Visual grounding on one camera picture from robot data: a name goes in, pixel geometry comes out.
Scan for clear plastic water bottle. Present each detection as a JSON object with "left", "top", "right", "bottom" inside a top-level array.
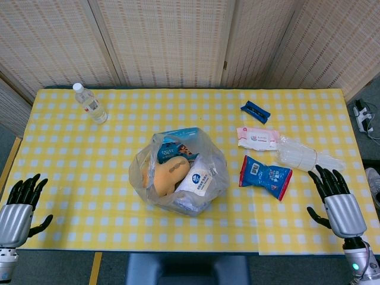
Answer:
[{"left": 72, "top": 83, "right": 108, "bottom": 125}]

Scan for dark blue small wrapper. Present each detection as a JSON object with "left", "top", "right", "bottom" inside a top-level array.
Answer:
[{"left": 240, "top": 100, "right": 271, "bottom": 125}]

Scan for blue red snack bag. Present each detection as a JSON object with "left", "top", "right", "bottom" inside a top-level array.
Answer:
[{"left": 239, "top": 155, "right": 293, "bottom": 202}]

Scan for white power strip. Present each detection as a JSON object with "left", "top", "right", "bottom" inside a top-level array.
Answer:
[{"left": 352, "top": 100, "right": 375, "bottom": 134}]

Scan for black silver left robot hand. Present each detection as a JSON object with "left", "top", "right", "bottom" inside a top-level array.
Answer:
[{"left": 0, "top": 173, "right": 54, "bottom": 248}]

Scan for orange plush toy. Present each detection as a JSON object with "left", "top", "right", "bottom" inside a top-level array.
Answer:
[{"left": 141, "top": 156, "right": 191, "bottom": 198}]

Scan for yellow white checkered tablecloth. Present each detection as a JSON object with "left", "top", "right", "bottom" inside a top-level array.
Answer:
[{"left": 0, "top": 87, "right": 380, "bottom": 257}]

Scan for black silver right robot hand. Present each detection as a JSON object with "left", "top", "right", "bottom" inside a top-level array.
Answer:
[{"left": 306, "top": 164, "right": 368, "bottom": 239}]

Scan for beige woven folding screen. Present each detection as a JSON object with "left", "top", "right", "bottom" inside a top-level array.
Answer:
[{"left": 0, "top": 0, "right": 380, "bottom": 104}]

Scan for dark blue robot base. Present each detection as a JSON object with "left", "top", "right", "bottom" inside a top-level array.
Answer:
[{"left": 124, "top": 253, "right": 252, "bottom": 285}]

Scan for transparent plastic bag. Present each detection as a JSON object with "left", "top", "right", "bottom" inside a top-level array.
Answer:
[{"left": 128, "top": 127, "right": 231, "bottom": 217}]

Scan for pink wet wipes pack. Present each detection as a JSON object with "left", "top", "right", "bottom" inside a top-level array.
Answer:
[{"left": 236, "top": 126, "right": 281, "bottom": 151}]

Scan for grey shoe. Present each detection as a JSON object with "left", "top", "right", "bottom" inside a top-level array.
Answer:
[{"left": 364, "top": 167, "right": 380, "bottom": 210}]

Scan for blue snack box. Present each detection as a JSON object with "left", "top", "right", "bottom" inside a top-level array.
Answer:
[{"left": 155, "top": 127, "right": 201, "bottom": 164}]

